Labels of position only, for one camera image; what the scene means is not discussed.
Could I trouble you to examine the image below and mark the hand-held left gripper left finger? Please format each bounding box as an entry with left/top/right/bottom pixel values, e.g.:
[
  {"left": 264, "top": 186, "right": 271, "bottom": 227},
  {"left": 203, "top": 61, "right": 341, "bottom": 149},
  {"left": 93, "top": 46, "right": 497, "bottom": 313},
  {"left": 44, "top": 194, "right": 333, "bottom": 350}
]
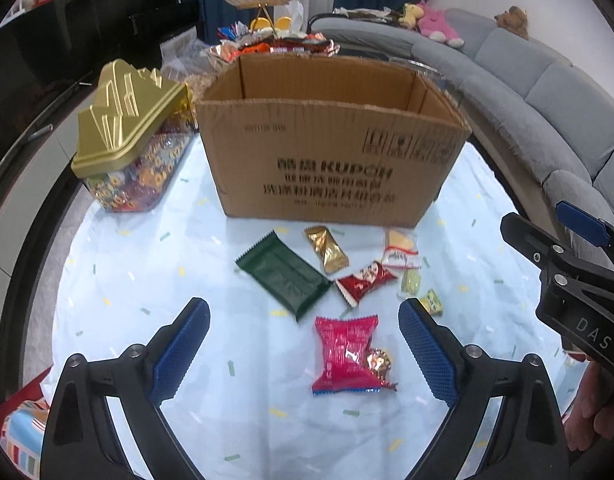
[{"left": 41, "top": 297, "right": 211, "bottom": 480}]

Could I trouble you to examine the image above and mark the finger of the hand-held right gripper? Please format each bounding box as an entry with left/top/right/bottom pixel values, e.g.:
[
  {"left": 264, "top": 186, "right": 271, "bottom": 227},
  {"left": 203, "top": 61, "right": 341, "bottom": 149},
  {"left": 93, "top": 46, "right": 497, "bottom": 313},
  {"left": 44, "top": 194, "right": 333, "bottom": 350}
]
[
  {"left": 500, "top": 212, "right": 588, "bottom": 286},
  {"left": 556, "top": 200, "right": 614, "bottom": 257}
]

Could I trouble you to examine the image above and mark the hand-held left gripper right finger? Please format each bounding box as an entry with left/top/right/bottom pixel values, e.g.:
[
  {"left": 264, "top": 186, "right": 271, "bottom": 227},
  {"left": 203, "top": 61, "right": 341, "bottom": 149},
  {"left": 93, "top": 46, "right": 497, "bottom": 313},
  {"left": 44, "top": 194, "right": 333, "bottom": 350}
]
[{"left": 398, "top": 297, "right": 570, "bottom": 480}]

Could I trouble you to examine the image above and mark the pale green candy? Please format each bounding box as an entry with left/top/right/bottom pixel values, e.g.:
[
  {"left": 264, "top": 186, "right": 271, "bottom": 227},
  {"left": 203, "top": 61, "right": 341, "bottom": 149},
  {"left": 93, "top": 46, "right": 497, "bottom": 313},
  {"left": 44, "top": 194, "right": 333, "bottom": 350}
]
[{"left": 398, "top": 268, "right": 423, "bottom": 297}]

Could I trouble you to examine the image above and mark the red snack packet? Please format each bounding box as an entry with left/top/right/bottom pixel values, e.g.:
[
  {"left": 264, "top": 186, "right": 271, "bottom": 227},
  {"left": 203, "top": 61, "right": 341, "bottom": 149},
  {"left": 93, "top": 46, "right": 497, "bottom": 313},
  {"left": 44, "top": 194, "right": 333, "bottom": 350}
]
[{"left": 335, "top": 260, "right": 399, "bottom": 308}]

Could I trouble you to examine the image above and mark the brown cardboard box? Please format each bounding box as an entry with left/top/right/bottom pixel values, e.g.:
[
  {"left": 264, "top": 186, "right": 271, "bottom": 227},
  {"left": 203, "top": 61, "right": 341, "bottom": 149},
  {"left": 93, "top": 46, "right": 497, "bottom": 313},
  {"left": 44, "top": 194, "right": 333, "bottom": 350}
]
[{"left": 194, "top": 52, "right": 472, "bottom": 229}]

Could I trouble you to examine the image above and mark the person's right hand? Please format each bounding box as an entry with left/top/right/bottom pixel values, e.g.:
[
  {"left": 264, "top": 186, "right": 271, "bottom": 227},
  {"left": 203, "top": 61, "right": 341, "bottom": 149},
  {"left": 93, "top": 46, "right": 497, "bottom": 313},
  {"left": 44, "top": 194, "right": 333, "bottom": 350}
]
[{"left": 562, "top": 360, "right": 614, "bottom": 455}]

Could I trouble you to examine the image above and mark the gold foil chocolate ball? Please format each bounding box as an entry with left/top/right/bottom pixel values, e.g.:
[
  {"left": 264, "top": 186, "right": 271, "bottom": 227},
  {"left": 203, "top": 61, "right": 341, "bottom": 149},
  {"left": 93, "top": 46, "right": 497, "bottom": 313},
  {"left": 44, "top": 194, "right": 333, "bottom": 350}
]
[{"left": 365, "top": 347, "right": 399, "bottom": 392}]

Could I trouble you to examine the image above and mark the small yellow green candy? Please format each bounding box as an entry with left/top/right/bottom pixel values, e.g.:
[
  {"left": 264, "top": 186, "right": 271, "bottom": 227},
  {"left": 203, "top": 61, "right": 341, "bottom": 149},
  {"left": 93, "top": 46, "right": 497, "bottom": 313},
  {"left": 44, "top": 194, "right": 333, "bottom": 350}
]
[{"left": 418, "top": 290, "right": 444, "bottom": 317}]

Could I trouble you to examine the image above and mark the pink snack packet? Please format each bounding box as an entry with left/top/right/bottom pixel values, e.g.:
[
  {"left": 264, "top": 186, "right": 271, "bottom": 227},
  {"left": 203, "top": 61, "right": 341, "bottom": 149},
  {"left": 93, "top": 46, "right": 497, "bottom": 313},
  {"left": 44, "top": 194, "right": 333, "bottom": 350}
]
[{"left": 311, "top": 314, "right": 383, "bottom": 397}]

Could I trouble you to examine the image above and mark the light blue patterned tablecloth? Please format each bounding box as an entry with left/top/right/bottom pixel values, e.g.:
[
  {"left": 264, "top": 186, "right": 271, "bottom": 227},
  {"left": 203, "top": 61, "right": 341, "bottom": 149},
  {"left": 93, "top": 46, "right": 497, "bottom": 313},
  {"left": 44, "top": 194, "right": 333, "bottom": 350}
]
[{"left": 39, "top": 132, "right": 575, "bottom": 480}]

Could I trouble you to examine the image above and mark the clear packet with yellow cake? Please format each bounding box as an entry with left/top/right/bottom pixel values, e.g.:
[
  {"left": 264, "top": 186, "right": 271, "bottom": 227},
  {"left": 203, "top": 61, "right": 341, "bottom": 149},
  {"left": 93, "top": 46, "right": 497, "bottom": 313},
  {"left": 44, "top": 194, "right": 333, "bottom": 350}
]
[{"left": 382, "top": 228, "right": 422, "bottom": 270}]

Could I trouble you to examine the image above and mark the dark green snack packet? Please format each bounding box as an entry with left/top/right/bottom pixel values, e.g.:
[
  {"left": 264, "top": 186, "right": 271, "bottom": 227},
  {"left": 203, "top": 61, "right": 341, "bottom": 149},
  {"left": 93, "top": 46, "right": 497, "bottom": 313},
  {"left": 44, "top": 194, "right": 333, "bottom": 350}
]
[{"left": 235, "top": 230, "right": 333, "bottom": 323}]

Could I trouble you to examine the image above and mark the gold foil snack packet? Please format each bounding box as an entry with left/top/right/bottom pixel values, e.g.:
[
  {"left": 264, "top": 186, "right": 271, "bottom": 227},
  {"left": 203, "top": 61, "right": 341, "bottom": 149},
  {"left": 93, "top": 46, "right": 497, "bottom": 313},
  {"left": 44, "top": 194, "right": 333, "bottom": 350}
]
[{"left": 304, "top": 225, "right": 350, "bottom": 275}]

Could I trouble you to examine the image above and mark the grey curved sofa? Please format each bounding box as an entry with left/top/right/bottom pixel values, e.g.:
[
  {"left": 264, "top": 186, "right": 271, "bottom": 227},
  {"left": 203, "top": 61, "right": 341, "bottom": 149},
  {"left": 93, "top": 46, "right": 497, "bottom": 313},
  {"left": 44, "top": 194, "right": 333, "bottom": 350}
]
[{"left": 307, "top": 7, "right": 614, "bottom": 281}]

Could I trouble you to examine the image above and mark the colourful printed bag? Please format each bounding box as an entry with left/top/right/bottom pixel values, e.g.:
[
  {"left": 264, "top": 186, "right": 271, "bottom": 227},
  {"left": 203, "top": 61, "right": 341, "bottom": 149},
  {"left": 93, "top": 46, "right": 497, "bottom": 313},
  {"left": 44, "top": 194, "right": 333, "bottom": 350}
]
[{"left": 0, "top": 366, "right": 55, "bottom": 467}]

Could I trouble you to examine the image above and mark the brown teddy bear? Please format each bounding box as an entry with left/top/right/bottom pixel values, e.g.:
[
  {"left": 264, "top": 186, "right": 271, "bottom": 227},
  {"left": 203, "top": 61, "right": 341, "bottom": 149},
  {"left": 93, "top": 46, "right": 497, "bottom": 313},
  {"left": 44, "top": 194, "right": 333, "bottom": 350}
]
[{"left": 494, "top": 6, "right": 529, "bottom": 40}]

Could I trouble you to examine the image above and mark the pink plush toy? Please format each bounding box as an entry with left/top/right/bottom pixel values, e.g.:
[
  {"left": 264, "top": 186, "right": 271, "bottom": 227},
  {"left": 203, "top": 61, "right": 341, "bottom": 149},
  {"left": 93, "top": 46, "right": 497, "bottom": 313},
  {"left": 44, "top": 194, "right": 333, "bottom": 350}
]
[{"left": 417, "top": 1, "right": 464, "bottom": 48}]

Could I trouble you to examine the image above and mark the candy jar with gold lid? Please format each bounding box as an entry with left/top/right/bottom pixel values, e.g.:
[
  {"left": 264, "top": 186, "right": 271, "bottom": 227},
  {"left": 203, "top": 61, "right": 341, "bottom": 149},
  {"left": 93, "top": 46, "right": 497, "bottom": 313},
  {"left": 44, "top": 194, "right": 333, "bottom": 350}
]
[{"left": 71, "top": 58, "right": 194, "bottom": 213}]

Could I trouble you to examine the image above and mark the yellow plush toy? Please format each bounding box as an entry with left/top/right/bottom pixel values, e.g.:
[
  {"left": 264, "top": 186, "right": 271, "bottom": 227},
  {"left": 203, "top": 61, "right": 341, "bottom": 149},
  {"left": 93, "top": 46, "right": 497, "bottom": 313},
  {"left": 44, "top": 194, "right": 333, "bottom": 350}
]
[{"left": 398, "top": 2, "right": 422, "bottom": 30}]

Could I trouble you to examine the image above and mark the pile of assorted snack packets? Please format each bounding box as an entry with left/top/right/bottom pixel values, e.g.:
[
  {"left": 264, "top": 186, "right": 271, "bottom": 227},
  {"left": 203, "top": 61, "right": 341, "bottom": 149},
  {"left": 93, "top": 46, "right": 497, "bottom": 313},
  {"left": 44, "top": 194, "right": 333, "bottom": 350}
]
[{"left": 209, "top": 21, "right": 341, "bottom": 62}]

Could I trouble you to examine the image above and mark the black cabinet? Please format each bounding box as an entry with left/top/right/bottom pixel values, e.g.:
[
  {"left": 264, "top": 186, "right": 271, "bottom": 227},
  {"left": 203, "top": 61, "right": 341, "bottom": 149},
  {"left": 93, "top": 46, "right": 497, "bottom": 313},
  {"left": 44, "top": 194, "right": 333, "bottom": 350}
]
[{"left": 0, "top": 0, "right": 200, "bottom": 186}]

